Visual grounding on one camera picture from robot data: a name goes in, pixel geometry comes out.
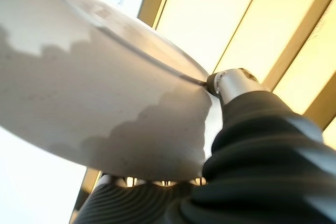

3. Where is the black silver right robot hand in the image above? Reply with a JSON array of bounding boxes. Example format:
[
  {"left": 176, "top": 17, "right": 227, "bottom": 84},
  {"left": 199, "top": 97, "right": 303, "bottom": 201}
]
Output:
[{"left": 69, "top": 68, "right": 336, "bottom": 224}]

